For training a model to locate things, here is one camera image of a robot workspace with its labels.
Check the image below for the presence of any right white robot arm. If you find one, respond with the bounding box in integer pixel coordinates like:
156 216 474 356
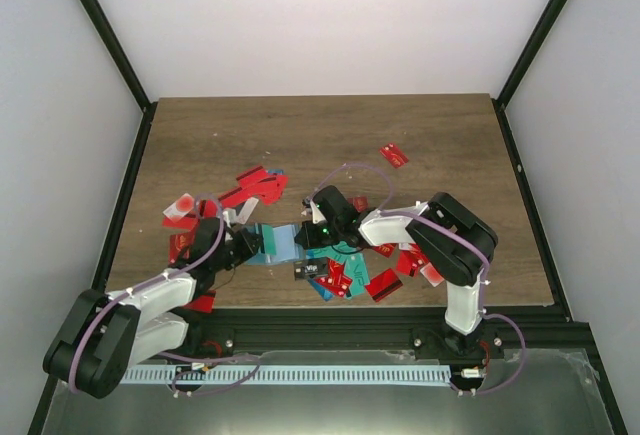
294 185 498 358

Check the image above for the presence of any white red circle card left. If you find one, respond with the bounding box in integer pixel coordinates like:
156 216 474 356
163 193 195 222

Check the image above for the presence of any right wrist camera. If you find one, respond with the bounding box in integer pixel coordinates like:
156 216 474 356
309 201 327 225

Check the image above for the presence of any red card black stripe front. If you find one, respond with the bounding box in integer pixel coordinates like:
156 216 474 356
188 294 215 313

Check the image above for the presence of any black VIP card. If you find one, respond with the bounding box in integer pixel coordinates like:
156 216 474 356
293 257 329 280

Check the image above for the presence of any blue leather card holder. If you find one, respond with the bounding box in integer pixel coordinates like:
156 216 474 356
247 223 306 266

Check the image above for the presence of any teal VIP card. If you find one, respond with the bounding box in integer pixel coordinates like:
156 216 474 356
255 223 277 265

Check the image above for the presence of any black aluminium frame rail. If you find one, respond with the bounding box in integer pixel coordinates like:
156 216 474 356
199 306 595 353

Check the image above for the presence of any white red circle card right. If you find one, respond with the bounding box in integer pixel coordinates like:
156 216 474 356
420 263 444 287

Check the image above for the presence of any lone red card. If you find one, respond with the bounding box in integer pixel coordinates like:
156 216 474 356
379 143 409 169

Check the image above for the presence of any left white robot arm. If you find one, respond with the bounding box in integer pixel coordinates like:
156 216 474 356
42 218 263 399

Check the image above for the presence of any red cards top left pile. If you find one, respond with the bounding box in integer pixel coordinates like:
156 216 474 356
218 165 288 208

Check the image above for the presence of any red card black stripe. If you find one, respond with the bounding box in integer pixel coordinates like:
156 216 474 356
188 294 215 313
365 269 403 303

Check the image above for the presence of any red card black stripe right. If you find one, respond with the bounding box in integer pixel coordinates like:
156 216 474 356
365 269 403 303

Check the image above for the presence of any white red circle card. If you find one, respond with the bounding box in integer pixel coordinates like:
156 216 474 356
163 193 195 222
420 263 444 287

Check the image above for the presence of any light blue slotted cable duct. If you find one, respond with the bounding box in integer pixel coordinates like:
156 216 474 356
122 365 451 387

